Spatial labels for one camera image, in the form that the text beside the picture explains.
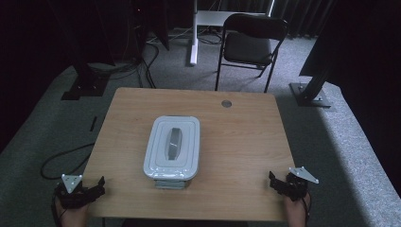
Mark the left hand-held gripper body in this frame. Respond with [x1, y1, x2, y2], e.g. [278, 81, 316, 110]
[52, 173, 94, 210]

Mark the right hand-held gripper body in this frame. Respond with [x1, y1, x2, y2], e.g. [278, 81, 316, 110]
[283, 166, 320, 202]

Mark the white storage box lid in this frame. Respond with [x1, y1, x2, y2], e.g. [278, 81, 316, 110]
[143, 114, 201, 182]

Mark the person's left hand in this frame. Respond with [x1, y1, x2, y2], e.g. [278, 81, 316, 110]
[55, 198, 92, 227]

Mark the person's right hand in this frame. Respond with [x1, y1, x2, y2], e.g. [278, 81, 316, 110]
[283, 192, 312, 223]

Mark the black folding chair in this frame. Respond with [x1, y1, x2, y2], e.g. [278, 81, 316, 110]
[215, 12, 289, 94]

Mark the dark curtain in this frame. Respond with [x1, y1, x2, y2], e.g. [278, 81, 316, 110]
[273, 0, 336, 40]

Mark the right hand-held gripper cable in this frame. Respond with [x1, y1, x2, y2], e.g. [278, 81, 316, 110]
[301, 192, 313, 226]

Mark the hand-held gripper cable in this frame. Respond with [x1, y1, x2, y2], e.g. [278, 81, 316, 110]
[301, 192, 313, 226]
[50, 193, 64, 227]

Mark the left hand-held gripper cable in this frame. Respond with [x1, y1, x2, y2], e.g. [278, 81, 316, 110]
[50, 193, 64, 227]

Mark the black cable loop on floor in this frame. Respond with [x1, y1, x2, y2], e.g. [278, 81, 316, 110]
[40, 143, 96, 181]

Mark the bundle of black floor cables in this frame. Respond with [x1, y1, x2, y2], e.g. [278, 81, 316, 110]
[88, 41, 160, 90]

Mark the white desk frame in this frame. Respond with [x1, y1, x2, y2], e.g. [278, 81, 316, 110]
[188, 0, 276, 66]

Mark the white cable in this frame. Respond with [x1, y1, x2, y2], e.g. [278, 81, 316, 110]
[146, 26, 194, 44]

